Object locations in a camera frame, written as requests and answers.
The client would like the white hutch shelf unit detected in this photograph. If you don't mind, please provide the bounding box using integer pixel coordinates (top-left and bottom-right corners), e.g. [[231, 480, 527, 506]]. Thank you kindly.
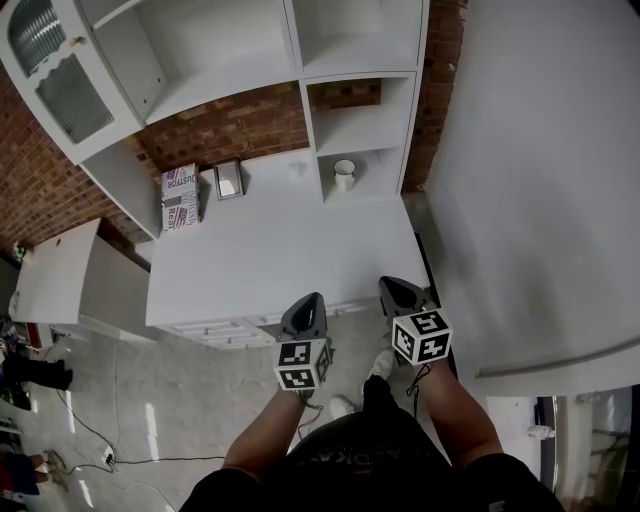
[[0, 0, 431, 241]]

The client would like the dark picture frame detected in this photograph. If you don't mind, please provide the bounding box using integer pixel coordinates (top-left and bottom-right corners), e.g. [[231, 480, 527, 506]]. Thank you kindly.
[[213, 158, 247, 201]]

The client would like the left hand-held gripper cable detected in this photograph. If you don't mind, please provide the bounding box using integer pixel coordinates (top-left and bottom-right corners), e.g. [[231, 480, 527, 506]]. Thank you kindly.
[[297, 389, 324, 441]]

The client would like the white printed box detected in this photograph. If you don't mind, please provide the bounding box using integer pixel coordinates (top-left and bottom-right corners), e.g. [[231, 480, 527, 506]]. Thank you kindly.
[[159, 162, 202, 232]]

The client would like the person's black clothing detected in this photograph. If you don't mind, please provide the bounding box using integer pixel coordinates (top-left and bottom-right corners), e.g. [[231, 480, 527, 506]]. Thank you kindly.
[[177, 374, 566, 512]]

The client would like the white ribbed glass cabinet door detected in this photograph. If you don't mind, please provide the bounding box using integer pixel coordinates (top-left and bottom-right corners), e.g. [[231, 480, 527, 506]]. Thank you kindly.
[[0, 0, 146, 166]]

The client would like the white side cabinet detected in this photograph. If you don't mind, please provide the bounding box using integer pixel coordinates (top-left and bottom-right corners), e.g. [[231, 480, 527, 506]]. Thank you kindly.
[[9, 217, 151, 341]]

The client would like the hand-held gripper cable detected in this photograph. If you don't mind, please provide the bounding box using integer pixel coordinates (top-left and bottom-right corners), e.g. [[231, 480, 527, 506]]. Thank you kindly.
[[297, 389, 324, 441], [407, 363, 432, 416]]

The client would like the person's left forearm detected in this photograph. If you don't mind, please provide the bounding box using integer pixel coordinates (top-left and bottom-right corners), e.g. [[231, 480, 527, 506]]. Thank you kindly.
[[222, 387, 306, 484]]

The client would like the large white wardrobe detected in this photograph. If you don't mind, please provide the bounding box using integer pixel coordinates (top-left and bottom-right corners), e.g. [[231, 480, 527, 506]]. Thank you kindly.
[[402, 0, 640, 399]]

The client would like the white enamel mug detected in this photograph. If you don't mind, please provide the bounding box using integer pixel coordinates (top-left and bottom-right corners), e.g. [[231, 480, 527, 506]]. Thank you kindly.
[[332, 158, 357, 194]]

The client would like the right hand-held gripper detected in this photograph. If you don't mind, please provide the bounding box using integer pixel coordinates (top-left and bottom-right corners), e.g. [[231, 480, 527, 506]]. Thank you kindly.
[[377, 275, 454, 366]]

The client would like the black floor cable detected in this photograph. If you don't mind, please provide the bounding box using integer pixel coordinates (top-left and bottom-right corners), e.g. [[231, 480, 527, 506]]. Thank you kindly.
[[54, 387, 226, 474]]

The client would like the person's left white shoe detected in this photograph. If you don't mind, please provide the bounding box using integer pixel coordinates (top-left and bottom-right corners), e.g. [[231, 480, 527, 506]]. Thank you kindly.
[[329, 394, 355, 420]]

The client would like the person's right white shoe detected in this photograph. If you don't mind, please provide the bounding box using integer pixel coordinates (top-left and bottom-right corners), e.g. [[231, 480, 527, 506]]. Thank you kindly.
[[368, 348, 397, 381]]

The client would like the right hand-held gripper cable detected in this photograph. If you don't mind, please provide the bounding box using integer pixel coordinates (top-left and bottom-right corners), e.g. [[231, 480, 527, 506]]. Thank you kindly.
[[407, 363, 432, 416]]

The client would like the black window frame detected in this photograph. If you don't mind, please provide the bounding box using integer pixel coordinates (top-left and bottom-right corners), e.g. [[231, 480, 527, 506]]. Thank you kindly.
[[534, 384, 640, 501]]

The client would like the black bag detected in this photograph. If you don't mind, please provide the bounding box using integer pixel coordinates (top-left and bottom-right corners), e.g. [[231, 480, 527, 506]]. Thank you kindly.
[[0, 352, 75, 392]]

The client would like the person's right forearm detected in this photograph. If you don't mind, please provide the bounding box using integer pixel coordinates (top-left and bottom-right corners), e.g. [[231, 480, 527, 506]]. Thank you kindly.
[[417, 362, 504, 469]]

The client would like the person's white shoe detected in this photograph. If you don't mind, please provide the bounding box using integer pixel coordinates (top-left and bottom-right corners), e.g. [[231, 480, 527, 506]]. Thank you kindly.
[[329, 394, 355, 420], [368, 348, 397, 381]]

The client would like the white table top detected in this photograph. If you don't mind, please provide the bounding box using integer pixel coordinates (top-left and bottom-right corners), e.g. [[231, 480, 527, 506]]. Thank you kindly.
[[144, 152, 432, 351]]

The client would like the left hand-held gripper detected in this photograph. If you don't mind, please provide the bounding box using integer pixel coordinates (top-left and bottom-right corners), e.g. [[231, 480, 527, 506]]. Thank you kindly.
[[273, 291, 334, 392]]

